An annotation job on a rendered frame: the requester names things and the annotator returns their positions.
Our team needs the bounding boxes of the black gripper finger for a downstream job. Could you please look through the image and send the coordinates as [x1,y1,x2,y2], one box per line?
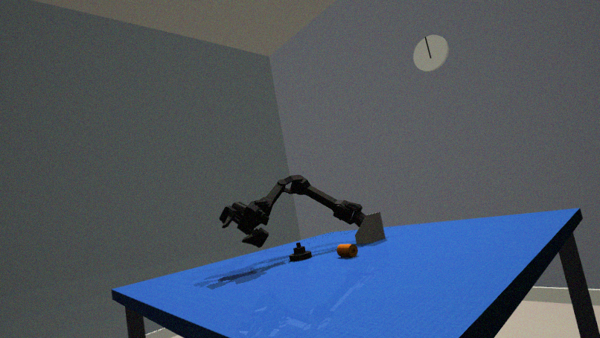
[242,229,263,246]
[222,210,234,229]

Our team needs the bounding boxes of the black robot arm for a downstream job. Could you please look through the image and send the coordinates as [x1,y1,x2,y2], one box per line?
[232,175,366,227]

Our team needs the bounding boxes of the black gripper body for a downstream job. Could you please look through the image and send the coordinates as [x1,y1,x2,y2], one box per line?
[219,205,269,248]

